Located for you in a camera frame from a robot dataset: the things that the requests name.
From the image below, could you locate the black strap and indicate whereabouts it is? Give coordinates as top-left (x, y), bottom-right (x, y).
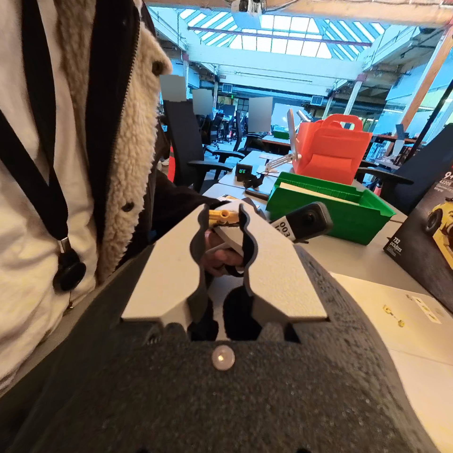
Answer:
top-left (0, 0), bottom-right (87, 292)

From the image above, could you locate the person's left hand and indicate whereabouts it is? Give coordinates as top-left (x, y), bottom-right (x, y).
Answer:
top-left (199, 230), bottom-right (245, 277)

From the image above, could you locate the yellow connector brick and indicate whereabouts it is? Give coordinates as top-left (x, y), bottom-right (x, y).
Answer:
top-left (208, 209), bottom-right (240, 226)

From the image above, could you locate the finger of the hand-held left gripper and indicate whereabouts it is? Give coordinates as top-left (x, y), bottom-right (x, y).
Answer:
top-left (212, 226), bottom-right (245, 256)
top-left (213, 199), bottom-right (268, 222)

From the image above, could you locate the black toy set box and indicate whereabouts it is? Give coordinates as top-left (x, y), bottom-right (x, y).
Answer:
top-left (383, 166), bottom-right (453, 313)

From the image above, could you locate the wooden articulated stand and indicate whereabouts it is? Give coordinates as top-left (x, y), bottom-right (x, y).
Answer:
top-left (264, 108), bottom-right (313, 174)

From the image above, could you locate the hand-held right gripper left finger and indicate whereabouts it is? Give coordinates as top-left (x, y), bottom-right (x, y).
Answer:
top-left (121, 205), bottom-right (209, 331)

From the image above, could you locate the white hanging ceiling unit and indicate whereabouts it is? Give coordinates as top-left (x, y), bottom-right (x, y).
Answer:
top-left (230, 0), bottom-right (267, 15)

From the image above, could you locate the instruction booklet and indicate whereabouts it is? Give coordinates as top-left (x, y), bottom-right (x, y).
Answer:
top-left (328, 272), bottom-right (453, 453)

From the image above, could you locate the person's fleece-lined jacket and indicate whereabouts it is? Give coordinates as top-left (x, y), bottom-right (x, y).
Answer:
top-left (55, 0), bottom-right (222, 285)

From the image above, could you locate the grey desk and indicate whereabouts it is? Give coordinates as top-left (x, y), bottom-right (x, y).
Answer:
top-left (202, 150), bottom-right (439, 301)

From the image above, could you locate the person's white sweater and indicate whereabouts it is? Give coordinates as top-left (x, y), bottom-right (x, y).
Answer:
top-left (0, 0), bottom-right (101, 393)

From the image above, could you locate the beige cardboard sheet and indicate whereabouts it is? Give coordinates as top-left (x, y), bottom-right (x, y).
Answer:
top-left (276, 181), bottom-right (359, 205)

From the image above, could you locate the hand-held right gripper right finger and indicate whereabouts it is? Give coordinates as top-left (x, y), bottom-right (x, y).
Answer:
top-left (239, 203), bottom-right (328, 330)

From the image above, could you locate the green storage bin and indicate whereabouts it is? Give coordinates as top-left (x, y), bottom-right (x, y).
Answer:
top-left (265, 172), bottom-right (396, 246)

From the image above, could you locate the red plastic tote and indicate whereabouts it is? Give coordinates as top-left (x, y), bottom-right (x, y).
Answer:
top-left (293, 113), bottom-right (373, 185)

